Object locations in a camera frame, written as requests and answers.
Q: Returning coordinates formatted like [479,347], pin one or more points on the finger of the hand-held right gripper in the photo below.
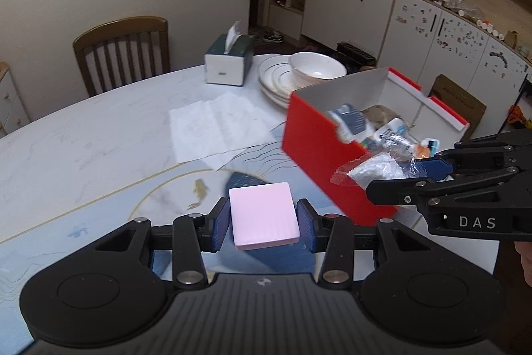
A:
[432,168]
[395,192]

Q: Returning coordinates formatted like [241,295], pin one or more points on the person's right hand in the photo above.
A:
[525,263]

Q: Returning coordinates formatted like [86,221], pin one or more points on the green and white tissue box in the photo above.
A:
[226,66]

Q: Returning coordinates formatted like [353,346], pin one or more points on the black ribbed rack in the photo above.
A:
[356,51]

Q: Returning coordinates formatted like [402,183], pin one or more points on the white plate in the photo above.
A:
[277,99]
[274,74]

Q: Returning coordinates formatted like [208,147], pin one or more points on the wooden chair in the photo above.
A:
[124,55]

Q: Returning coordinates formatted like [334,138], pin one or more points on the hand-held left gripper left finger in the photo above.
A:
[220,228]

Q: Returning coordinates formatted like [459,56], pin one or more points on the small white side cabinet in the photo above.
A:
[10,101]

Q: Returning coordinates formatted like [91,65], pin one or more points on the pink binder clip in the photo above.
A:
[264,215]

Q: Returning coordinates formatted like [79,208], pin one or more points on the brown cardboard box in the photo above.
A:
[457,105]

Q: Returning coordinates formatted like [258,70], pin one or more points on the white paper napkin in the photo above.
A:
[220,126]

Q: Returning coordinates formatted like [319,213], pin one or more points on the red and white box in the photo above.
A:
[316,138]

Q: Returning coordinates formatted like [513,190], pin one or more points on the white cabinet with stickers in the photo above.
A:
[457,43]

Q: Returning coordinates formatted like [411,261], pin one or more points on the clear bag of white cotton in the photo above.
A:
[378,171]

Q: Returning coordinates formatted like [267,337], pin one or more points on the dark sneakers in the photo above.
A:
[272,35]

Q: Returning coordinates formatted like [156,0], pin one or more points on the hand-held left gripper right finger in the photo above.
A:
[307,230]

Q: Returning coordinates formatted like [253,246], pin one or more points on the white bowl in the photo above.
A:
[318,66]

